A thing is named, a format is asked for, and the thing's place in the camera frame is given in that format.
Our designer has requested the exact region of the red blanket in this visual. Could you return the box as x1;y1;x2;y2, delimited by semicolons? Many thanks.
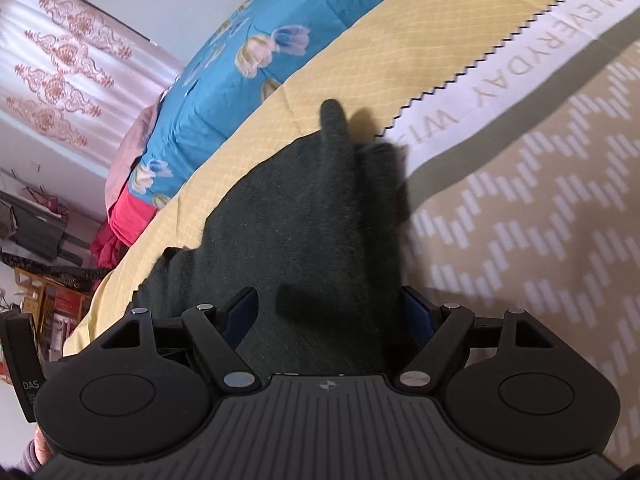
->
90;188;158;269

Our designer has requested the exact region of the person's left hand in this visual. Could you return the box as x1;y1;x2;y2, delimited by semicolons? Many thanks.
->
17;426;52;474

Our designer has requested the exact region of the yellow beige patterned bedsheet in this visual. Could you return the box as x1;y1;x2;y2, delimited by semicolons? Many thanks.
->
64;0;639;466

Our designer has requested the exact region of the blue floral quilt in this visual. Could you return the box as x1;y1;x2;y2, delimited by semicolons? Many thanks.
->
126;0;384;209

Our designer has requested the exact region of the cluttered wooden shelf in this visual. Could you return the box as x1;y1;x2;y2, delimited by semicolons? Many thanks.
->
1;192;110;361

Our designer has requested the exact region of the pink cloth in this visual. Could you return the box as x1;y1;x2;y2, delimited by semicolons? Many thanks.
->
104;101;160;214

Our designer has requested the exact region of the white floral curtain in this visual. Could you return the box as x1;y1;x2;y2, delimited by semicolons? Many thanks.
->
1;0;183;169

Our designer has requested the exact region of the dark green knit garment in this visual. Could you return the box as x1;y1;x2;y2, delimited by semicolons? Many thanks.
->
132;100;414;377

